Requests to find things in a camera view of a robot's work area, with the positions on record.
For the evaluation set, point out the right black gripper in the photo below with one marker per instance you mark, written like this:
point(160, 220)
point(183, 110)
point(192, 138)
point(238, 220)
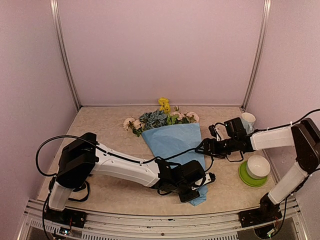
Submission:
point(207, 142)

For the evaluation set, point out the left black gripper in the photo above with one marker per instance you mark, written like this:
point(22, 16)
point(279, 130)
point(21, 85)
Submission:
point(186, 198)

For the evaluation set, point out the blue wrapping paper sheet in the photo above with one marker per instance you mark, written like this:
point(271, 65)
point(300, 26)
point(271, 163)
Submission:
point(170, 140)

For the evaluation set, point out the pink fake rose bunch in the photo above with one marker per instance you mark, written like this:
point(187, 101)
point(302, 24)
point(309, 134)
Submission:
point(177, 117)

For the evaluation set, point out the yellow fake flower stem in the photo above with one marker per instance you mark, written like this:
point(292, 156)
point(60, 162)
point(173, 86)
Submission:
point(164, 105)

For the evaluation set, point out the light blue ceramic mug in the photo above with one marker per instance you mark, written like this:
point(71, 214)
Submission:
point(248, 120)

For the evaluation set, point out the blue fake rose bunch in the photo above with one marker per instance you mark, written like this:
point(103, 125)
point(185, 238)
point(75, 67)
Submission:
point(152, 120)

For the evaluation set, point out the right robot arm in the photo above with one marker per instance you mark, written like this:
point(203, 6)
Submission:
point(297, 143)

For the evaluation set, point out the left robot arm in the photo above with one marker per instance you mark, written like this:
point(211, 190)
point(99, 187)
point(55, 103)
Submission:
point(85, 156)

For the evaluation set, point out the white ceramic bowl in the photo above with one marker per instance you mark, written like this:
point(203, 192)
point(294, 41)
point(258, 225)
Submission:
point(258, 167)

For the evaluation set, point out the green plate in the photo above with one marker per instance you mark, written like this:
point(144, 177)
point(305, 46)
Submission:
point(247, 179)

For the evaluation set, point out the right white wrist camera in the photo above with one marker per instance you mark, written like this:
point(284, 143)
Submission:
point(214, 132)

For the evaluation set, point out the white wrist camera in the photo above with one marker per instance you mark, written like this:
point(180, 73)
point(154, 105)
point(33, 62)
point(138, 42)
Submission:
point(214, 132)
point(208, 179)

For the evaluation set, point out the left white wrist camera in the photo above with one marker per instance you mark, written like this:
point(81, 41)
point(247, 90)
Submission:
point(208, 179)

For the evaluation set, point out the front aluminium rail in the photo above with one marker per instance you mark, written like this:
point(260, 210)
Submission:
point(112, 226)

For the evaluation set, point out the right aluminium frame post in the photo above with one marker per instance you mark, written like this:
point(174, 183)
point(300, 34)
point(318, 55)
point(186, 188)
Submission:
point(258, 54)

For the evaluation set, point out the aluminium frame post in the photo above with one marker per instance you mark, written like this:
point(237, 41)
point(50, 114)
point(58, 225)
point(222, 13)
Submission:
point(54, 6)
point(258, 54)

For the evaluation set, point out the left aluminium frame post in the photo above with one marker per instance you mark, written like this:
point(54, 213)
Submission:
point(54, 6)

